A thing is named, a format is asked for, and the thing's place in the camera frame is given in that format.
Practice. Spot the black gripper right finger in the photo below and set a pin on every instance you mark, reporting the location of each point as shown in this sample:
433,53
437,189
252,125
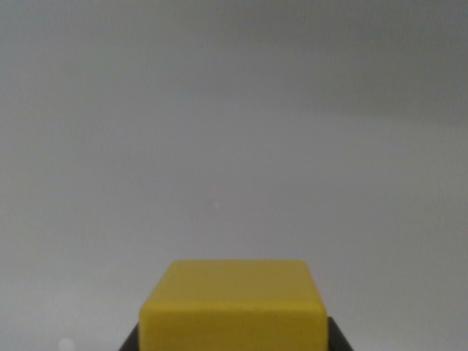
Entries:
338,338

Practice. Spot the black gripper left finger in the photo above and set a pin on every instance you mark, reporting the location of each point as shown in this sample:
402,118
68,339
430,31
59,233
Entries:
131,342

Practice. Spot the yellow cube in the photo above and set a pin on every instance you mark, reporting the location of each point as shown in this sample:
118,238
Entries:
234,307

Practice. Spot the grey plastic bin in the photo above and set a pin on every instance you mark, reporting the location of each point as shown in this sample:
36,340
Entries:
234,128

